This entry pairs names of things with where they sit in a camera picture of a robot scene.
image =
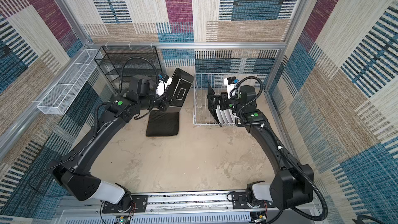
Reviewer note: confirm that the white mesh wall basket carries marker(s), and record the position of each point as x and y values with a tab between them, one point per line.
61	96

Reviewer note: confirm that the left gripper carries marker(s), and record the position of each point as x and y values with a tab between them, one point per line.
165	104

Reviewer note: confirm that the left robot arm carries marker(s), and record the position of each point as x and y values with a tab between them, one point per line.
72	171

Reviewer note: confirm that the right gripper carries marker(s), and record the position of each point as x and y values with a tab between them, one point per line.
224	104

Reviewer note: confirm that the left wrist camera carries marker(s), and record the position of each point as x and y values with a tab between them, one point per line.
164	82

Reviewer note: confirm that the white round plate two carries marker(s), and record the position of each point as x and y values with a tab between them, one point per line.
227	116

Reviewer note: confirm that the aluminium mounting rail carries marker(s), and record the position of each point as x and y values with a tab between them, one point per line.
192	207

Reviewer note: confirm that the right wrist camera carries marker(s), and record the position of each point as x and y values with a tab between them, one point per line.
231	83

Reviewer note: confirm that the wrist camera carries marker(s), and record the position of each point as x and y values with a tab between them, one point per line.
231	83
164	82

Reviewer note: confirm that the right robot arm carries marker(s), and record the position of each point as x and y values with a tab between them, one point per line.
293	186

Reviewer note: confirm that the black square plate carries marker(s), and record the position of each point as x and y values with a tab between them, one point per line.
162	124
212	112

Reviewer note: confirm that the floral square plate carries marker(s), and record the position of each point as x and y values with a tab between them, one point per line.
179	88

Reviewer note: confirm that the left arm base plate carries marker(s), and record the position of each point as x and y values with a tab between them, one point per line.
129	204

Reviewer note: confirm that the black wire shelf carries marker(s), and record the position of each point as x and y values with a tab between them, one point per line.
122	62

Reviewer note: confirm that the white round plate three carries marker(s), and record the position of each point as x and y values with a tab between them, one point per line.
232	115

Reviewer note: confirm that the white wire dish rack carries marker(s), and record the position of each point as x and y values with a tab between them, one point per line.
201	114

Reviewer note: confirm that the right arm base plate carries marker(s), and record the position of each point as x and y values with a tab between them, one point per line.
243	200

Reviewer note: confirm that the white round plate one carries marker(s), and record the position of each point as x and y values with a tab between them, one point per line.
220	115

